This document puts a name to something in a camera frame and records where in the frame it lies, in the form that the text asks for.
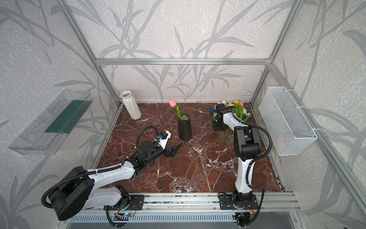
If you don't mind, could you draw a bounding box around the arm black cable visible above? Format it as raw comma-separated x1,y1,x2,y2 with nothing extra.
40,125,159,209
228,106,273,227

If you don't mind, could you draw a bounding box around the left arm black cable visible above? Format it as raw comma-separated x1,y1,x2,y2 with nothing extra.
40,125,159,209

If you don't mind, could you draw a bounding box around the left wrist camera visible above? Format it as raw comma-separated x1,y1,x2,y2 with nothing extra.
155,130,172,149

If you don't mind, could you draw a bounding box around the clear plastic wall tray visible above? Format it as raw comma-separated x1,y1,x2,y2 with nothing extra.
9,89,93,155

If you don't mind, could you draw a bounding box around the white wire mesh basket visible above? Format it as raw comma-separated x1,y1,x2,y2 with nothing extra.
259,86,318,156

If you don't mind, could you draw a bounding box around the pink tulip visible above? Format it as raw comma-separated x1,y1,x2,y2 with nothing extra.
169,99,186,121

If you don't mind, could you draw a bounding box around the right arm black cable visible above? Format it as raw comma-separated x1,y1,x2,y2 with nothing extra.
228,106,273,227

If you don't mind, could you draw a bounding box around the black cylindrical vase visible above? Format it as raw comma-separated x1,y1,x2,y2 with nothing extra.
178,114,192,141

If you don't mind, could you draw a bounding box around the horizontal aluminium frame bar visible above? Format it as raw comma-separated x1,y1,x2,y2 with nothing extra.
95,58,270,65

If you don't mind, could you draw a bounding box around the bunch of remaining tulips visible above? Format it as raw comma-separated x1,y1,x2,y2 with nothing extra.
224,104,249,137

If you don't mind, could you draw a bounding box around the white ribbed vase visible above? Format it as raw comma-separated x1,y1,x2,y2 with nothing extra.
120,90,142,120

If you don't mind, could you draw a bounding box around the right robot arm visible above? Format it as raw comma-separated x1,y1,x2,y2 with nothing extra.
212,104,265,210

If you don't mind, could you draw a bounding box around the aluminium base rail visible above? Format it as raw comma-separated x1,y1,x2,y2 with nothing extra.
64,192,301,223

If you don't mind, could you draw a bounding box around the pink object in basket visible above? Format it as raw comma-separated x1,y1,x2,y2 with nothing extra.
274,137,286,152

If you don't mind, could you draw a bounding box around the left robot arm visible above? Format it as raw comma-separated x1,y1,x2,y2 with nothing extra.
47,141,181,221

